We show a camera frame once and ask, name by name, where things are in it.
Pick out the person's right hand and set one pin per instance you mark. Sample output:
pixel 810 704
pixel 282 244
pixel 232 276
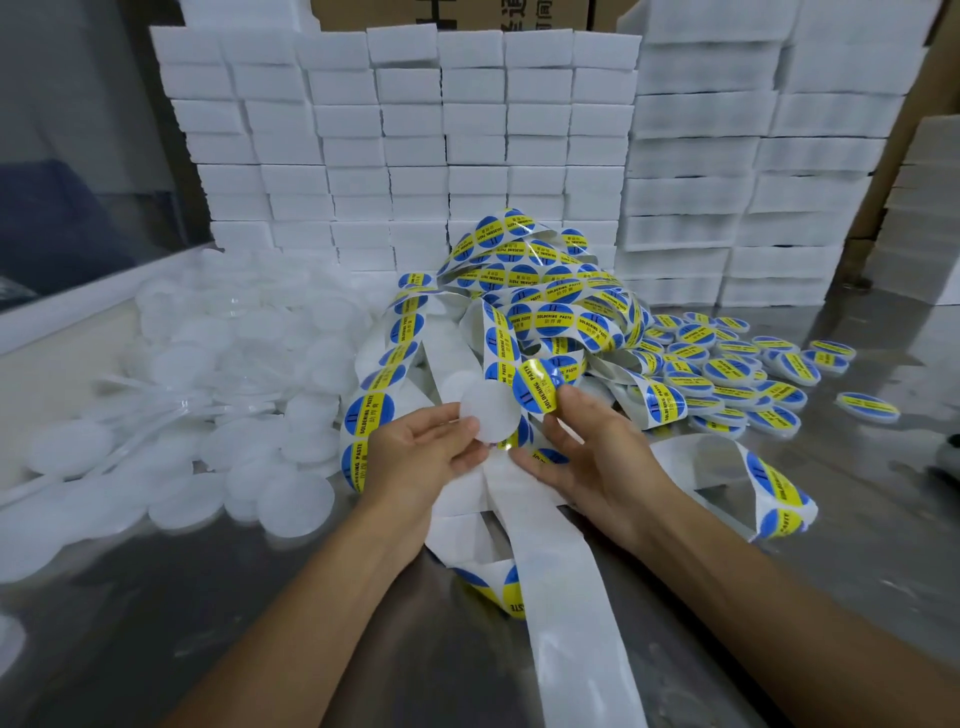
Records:
pixel 607 472

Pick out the person's left hand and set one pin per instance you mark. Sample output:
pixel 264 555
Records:
pixel 397 465

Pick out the person's left thumb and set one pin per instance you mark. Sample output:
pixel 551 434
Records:
pixel 457 429

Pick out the person's right thumb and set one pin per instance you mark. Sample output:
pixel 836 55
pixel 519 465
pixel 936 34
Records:
pixel 559 435

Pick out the plain white round lid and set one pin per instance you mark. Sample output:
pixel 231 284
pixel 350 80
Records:
pixel 495 409

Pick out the blue yellow round sticker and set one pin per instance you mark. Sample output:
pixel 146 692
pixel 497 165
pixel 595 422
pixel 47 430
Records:
pixel 534 384

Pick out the person's right forearm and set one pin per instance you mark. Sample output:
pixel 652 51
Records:
pixel 787 622

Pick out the person's left forearm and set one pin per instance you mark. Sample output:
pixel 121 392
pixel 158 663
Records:
pixel 300 622

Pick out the tangled strip of sticker backing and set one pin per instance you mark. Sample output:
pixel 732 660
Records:
pixel 555 600

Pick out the pile of stickered lids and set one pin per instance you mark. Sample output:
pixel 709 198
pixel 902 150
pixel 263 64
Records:
pixel 720 371

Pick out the pile of white lids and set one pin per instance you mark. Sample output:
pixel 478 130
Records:
pixel 247 375

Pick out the clear plastic strips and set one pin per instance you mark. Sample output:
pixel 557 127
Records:
pixel 187 409

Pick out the stack of small foam blocks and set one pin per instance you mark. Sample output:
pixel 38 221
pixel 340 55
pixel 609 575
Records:
pixel 412 135

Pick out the single labelled round lid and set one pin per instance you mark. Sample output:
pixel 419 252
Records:
pixel 868 406

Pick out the stack of wide foam blocks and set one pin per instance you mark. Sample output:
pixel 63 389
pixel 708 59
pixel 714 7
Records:
pixel 750 150

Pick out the dark blue bin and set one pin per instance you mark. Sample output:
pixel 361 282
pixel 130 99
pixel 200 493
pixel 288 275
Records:
pixel 60 225

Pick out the white frame rail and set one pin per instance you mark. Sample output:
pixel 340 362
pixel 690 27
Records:
pixel 82 300

